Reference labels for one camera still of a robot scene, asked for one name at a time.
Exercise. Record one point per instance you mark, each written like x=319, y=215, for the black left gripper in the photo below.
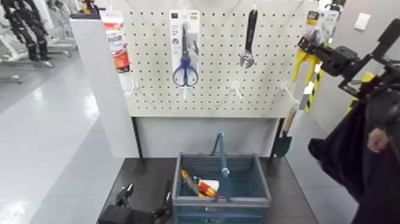
x=125, y=216

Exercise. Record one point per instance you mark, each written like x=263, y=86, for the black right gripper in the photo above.
x=342, y=61

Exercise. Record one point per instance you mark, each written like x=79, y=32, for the yellow pliers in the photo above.
x=304, y=61

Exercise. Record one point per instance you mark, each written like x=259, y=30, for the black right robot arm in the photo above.
x=386, y=103

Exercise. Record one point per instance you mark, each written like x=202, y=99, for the blue plastic crate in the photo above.
x=250, y=187

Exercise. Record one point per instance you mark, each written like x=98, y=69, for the person's bare hand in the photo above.
x=377, y=140

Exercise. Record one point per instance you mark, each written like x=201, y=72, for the white pegboard hook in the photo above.
x=185, y=92
x=133, y=87
x=236, y=87
x=289, y=94

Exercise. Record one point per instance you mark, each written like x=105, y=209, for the yellow black striped corner guard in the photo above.
x=354, y=100

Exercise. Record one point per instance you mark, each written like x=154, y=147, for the black stand leg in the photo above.
x=276, y=137
x=137, y=137

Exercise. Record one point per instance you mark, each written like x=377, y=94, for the black adjustable wrench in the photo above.
x=250, y=31

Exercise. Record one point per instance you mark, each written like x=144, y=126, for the white small item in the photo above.
x=212, y=184

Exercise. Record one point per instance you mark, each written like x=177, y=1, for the white pegboard panel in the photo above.
x=218, y=94

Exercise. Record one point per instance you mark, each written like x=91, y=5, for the person in dark clothing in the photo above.
x=343, y=156

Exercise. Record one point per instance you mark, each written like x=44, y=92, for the white partition panel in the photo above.
x=103, y=94

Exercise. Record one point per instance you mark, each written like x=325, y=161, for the blue scissors in package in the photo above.
x=185, y=67

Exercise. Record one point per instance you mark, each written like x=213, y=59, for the red white product package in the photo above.
x=117, y=43

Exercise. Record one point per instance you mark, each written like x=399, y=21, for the yellow black background machine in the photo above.
x=87, y=6

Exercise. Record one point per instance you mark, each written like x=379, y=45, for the black humanoid robot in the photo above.
x=28, y=28

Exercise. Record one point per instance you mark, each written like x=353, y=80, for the yellow black striped post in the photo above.
x=314, y=90

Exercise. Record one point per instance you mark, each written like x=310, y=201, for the white wall plate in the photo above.
x=362, y=22

